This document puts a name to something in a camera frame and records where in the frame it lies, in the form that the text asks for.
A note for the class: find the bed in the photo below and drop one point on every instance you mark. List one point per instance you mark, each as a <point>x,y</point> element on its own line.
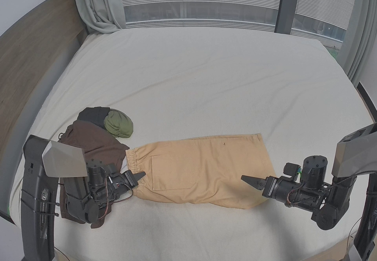
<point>206,77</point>

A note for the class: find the brown garment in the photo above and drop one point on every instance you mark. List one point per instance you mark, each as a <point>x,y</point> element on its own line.
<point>97,142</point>

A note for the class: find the black garment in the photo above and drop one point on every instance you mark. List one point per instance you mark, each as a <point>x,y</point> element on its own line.
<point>92,115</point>

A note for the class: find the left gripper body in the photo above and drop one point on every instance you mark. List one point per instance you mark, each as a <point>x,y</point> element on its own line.
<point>125,184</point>

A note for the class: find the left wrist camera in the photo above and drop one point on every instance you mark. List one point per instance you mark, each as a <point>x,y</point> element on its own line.
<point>111,169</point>

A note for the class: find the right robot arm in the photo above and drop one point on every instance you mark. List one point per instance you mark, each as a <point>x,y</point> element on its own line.
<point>330,212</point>

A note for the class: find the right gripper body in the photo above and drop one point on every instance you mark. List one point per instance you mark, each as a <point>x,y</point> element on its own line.
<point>279,189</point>

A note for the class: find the green garment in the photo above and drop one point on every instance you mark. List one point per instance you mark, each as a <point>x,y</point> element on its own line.
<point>117,124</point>

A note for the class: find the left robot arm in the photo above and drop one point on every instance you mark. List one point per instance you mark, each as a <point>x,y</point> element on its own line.
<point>38,195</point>

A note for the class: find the beige shorts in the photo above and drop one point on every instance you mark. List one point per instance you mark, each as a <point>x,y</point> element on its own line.
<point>206,171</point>

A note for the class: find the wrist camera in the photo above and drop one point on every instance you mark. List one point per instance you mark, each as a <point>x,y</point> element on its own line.
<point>291,170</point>
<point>111,169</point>

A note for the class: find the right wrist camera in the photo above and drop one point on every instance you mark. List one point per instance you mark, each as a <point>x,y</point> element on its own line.
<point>291,170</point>

